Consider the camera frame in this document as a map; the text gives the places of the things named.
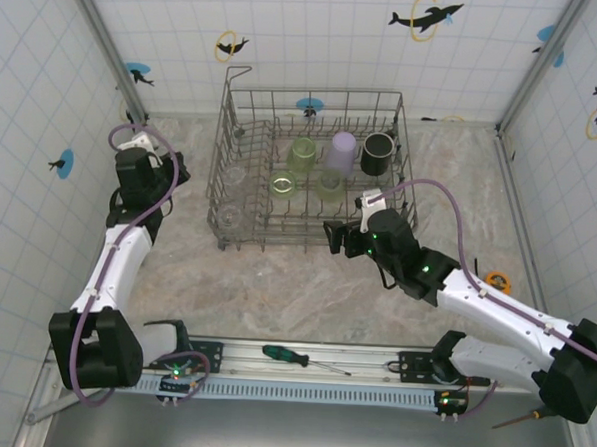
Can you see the black mug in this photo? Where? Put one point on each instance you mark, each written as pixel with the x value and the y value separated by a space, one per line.
pixel 377 162

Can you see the clear ribbed glass tumbler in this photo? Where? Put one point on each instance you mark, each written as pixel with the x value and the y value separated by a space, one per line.
pixel 233 177
pixel 229 216

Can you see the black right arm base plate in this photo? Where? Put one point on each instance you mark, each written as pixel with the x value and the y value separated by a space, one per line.
pixel 411 364

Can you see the lilac plastic cup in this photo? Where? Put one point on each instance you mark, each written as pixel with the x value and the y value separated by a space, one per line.
pixel 341 153

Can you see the aluminium mounting rail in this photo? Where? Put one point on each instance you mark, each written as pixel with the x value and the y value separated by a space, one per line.
pixel 242 351

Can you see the blue oval fish sticker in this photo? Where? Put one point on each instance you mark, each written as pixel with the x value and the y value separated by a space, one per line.
pixel 307 105
pixel 546 32
pixel 66 163
pixel 136 70

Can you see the steel adjustable wrench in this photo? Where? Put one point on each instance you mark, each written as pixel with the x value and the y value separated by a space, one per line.
pixel 48 410

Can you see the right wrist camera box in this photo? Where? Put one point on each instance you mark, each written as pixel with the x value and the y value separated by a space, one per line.
pixel 370 197

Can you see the aluminium frame post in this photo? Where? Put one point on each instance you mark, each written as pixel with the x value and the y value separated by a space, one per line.
pixel 107 43
pixel 542 66

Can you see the aluminium side rail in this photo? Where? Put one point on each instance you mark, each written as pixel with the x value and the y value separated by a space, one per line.
pixel 517 195

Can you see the yellow tape measure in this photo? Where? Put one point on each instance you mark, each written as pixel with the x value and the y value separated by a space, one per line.
pixel 498 281

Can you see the tall green glass tumbler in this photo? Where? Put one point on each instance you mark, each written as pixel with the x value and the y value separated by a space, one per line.
pixel 302 156

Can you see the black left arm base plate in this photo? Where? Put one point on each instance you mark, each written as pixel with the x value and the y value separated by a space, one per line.
pixel 209 354

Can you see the frosted pale green cup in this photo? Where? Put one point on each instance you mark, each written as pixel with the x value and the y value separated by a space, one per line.
pixel 330 187

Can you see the short green glass tumbler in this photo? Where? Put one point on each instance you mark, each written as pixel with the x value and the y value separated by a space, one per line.
pixel 284 185

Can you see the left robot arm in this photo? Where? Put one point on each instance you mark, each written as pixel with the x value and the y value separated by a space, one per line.
pixel 110 274

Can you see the black yellow screwdriver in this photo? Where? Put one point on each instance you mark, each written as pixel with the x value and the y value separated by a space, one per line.
pixel 513 421

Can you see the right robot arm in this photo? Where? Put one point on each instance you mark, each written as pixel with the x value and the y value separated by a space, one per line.
pixel 504 309

